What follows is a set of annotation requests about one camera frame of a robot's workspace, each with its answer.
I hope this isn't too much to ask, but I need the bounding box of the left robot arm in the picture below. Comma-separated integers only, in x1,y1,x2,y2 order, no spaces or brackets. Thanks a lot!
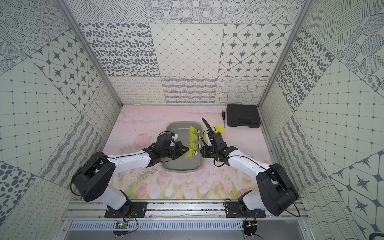
71,131,190,211

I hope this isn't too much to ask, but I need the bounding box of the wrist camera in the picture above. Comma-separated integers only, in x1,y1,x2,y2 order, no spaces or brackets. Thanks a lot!
202,118,215,141
164,131,178,141

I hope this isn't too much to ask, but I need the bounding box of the black plastic tool case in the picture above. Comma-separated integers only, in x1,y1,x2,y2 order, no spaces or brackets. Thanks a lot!
227,104,261,129

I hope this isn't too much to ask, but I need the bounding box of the black round connector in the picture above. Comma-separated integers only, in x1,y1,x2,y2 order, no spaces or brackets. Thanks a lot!
243,220,258,236

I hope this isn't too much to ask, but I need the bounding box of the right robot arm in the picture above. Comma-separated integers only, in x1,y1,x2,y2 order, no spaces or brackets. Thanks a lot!
201,131,299,217

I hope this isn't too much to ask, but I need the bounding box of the green circuit board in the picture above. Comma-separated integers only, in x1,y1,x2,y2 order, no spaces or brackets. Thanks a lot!
115,222,128,229

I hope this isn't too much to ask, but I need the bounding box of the yellow shuttlecock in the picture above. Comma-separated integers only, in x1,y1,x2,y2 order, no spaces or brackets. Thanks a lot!
202,131,211,146
184,150,198,158
213,123,225,134
189,126,201,135
189,134,201,142
189,142,201,151

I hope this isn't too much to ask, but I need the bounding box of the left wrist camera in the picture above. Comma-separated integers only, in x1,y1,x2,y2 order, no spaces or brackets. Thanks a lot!
164,131,178,141

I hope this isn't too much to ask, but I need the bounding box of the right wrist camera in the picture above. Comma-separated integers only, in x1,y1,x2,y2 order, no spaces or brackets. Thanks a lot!
202,118,215,141

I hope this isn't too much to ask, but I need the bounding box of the aluminium mounting rail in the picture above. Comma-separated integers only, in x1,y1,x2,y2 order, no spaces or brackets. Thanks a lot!
61,199,308,221

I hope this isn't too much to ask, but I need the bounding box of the black handled screwdriver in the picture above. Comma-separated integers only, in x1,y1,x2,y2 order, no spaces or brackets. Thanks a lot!
221,111,226,128

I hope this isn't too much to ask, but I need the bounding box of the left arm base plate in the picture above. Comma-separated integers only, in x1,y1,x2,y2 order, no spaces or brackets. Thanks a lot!
104,202,148,219

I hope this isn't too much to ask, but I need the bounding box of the grey plastic storage box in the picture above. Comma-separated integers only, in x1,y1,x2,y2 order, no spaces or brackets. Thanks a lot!
160,121,205,173

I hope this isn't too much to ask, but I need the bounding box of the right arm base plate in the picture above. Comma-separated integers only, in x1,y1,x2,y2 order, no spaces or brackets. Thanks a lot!
223,200,266,219

